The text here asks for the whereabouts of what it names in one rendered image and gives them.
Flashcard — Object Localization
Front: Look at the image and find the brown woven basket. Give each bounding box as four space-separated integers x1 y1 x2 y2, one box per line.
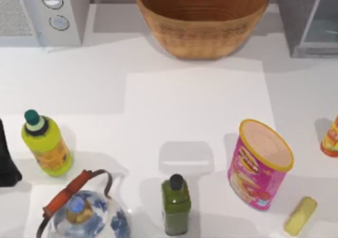
136 0 270 61

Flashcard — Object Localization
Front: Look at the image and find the dark green square bottle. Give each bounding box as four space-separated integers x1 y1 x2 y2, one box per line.
161 173 192 236

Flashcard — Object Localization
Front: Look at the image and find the pink and yellow can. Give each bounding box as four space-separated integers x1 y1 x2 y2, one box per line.
227 118 295 212

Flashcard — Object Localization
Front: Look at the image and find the yellow-green bottle with green cap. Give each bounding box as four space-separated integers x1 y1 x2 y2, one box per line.
21 109 73 177

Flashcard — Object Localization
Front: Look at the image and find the blue and white teapot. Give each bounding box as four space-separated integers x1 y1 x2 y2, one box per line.
36 169 132 238

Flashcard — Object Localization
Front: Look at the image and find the round microwave knob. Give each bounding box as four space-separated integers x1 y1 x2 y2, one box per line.
49 14 71 32
42 0 64 10

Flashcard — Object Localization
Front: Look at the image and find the grey cabinet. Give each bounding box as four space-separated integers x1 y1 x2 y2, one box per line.
274 0 338 59

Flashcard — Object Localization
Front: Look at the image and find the pale yellow block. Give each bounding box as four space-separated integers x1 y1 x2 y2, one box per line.
284 196 318 236

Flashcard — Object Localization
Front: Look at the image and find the pale microwave oven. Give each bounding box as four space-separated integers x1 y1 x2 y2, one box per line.
0 0 91 53

